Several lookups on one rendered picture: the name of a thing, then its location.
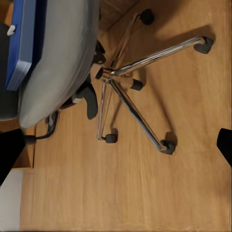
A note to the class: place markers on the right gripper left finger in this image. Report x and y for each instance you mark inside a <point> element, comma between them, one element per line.
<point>12,144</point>

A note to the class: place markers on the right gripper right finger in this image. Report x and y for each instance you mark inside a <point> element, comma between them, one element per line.
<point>224,143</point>

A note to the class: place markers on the pen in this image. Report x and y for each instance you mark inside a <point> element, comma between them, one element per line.
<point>11,30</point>

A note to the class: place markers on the swivel chair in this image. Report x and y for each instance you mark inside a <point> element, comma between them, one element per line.
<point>66,58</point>

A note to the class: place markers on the cabinet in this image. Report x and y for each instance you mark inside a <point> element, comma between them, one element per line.
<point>111,11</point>

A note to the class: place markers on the folder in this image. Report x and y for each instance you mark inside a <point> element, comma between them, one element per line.
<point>21,43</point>

